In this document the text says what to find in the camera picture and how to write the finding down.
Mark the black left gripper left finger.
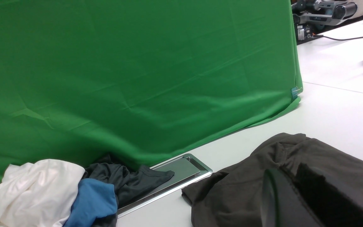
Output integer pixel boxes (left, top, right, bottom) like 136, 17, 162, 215
260, 169, 324, 227

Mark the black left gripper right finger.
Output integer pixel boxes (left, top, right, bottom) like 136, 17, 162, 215
295, 164, 363, 227

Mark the gray long-sleeved shirt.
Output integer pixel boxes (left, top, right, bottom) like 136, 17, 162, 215
181, 133, 363, 227

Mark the dark teal crumpled shirt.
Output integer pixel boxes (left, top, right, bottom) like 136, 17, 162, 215
84, 154, 175, 227

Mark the blue crumpled shirt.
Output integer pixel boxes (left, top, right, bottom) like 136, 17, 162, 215
63, 178, 117, 227

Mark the white crumpled shirt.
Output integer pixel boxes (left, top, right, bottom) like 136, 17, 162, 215
0, 159, 84, 227

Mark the blue binder clip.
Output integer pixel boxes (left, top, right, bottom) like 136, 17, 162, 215
291, 87, 303, 100

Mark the black background equipment box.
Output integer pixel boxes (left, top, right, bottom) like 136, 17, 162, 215
294, 24, 325, 45

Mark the green backdrop cloth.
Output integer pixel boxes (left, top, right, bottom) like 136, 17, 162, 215
0, 0, 302, 181

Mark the black background cable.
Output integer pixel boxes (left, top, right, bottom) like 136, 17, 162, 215
315, 32, 363, 41

